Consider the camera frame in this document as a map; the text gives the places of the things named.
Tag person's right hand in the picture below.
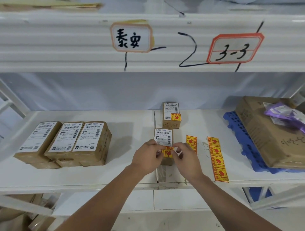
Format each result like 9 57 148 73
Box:
172 142 203 180

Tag person's left hand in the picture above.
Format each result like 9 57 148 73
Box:
131 139 165 177

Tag single yellow red sticker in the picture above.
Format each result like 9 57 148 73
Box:
162 147 175 159

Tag small labelled cardboard box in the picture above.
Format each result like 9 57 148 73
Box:
163 102 182 129
154 128 175 166

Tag person's left forearm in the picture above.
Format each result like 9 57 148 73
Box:
54 165 149 231

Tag person's right forearm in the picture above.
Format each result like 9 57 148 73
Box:
183 172 279 231

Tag short yellow sticker strip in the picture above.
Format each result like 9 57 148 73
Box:
186 135 198 154

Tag long yellow sticker strip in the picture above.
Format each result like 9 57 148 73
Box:
207 136 230 183

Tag blue plastic pallet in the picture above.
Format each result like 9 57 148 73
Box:
223 111 305 173

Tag blue plastic crate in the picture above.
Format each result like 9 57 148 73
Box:
243 187 272 203

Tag large flat cardboard box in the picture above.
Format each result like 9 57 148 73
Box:
235 96 305 169

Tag stack of brown labelled parcels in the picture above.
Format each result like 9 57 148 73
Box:
13 121 112 169

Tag purple plastic mailer bag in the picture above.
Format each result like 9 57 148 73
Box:
263 102 305 134

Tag red-bordered white shelf label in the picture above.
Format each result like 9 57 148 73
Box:
206 33 265 64

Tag orange-bordered white shelf label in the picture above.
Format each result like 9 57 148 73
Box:
110 21 153 53

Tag white metal shelf rack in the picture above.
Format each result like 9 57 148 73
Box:
0 10 305 231

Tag brown cardboard boxes under shelf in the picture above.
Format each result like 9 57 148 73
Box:
0 194 61 231

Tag flat beige cardboard sheet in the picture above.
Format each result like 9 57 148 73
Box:
0 0 103 11

